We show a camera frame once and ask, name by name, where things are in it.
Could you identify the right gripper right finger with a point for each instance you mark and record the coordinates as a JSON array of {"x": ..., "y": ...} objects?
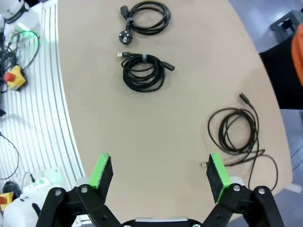
[{"x": 219, "y": 179}]

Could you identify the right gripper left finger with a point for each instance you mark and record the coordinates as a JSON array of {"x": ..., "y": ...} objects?
[{"x": 99, "y": 179}]

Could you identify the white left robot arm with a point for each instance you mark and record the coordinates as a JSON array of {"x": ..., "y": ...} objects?
[{"x": 11, "y": 9}]

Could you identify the white control box green light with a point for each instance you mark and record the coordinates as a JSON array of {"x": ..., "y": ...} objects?
[{"x": 47, "y": 177}]

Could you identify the yellow emergency stop button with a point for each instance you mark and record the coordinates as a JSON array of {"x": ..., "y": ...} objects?
[
  {"x": 17, "y": 75},
  {"x": 7, "y": 197}
]

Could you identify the white slotted mounting plate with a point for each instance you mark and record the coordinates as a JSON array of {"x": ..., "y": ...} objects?
[{"x": 47, "y": 94}]

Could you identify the person in orange hoodie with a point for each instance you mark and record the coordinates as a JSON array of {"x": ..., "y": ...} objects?
[{"x": 284, "y": 78}]

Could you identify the grey metal floor frame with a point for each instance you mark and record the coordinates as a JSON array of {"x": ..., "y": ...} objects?
[{"x": 281, "y": 26}]

